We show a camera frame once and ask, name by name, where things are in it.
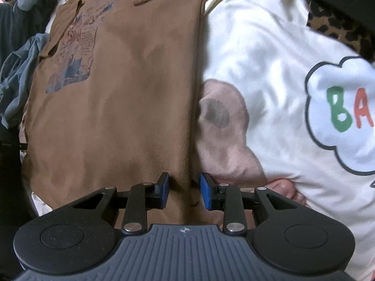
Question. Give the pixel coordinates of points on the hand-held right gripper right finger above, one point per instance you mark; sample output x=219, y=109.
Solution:
x=205, y=193

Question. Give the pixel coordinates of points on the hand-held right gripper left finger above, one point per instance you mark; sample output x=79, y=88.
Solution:
x=164, y=190

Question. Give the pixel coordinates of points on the brown printed t-shirt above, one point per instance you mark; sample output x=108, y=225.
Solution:
x=131, y=108

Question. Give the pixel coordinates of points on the person's foot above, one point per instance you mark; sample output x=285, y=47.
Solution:
x=284, y=188

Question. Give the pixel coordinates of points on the white printed blanket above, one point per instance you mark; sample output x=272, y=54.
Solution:
x=278, y=64

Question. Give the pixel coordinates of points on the blue-grey sweatshirt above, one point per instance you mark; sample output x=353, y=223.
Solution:
x=20, y=76

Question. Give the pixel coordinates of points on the leopard print cloth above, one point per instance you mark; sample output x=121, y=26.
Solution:
x=337, y=25

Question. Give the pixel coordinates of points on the dark grey pillow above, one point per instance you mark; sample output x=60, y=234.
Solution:
x=14, y=26

